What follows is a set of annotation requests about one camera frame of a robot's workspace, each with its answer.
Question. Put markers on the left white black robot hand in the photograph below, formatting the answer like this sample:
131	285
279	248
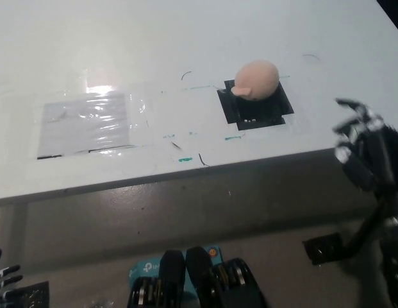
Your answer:
3	276

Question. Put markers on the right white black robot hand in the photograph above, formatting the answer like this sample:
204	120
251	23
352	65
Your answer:
368	150

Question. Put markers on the pink dumpling squeeze toy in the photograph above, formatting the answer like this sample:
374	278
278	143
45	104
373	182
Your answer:
258	81

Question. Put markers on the black square mask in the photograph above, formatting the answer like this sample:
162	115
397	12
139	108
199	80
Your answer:
262	110

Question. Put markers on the black floor tape patch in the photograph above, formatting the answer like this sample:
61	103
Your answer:
30	295
323	248

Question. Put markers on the laminated white paper sheet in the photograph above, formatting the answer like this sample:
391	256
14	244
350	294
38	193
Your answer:
85	128

